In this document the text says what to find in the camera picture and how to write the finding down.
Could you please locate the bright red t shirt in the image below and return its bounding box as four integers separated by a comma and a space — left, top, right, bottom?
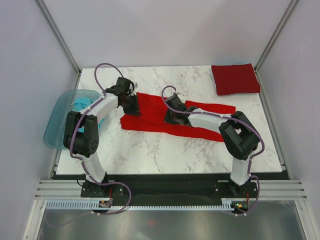
120, 92, 224, 142

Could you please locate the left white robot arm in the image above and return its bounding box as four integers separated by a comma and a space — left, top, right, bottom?
63, 77, 141, 197

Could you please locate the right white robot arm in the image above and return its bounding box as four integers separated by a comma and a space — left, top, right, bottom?
164, 93, 260, 197

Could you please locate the teal t shirt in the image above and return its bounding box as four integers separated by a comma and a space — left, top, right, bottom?
72, 97, 105, 133

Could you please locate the translucent blue plastic bin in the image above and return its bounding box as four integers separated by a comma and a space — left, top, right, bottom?
43, 89, 101, 150

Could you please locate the folded dark red t shirt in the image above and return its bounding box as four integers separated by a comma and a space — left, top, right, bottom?
211, 63, 261, 96

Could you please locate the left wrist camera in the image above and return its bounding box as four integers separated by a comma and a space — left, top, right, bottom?
130, 82, 138, 92

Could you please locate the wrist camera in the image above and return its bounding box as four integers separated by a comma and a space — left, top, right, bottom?
172, 91, 184, 96
130, 82, 138, 92

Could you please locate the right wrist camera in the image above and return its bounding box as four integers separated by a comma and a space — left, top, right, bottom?
172, 91, 184, 96

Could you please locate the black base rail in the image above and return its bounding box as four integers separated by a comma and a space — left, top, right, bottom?
51, 171, 291, 207

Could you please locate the left aluminium frame post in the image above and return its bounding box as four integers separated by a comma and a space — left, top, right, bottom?
34, 0, 82, 76

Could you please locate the aluminium frame post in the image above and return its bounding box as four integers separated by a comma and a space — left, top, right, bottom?
34, 0, 82, 76
253, 0, 300, 73

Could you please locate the white slotted cable duct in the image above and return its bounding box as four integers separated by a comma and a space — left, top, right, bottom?
45, 199, 248, 211

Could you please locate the right aluminium frame post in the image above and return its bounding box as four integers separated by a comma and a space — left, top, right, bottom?
253, 0, 300, 73

